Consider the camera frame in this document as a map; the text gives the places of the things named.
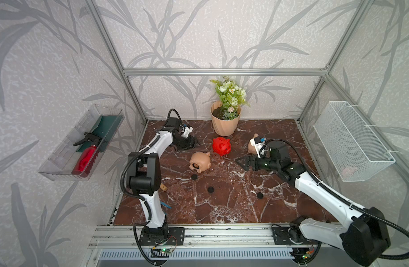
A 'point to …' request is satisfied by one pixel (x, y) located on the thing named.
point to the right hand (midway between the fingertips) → (241, 159)
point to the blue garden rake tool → (165, 204)
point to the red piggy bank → (222, 146)
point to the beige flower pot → (225, 120)
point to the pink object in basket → (347, 172)
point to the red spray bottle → (88, 155)
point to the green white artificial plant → (230, 95)
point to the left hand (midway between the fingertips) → (196, 145)
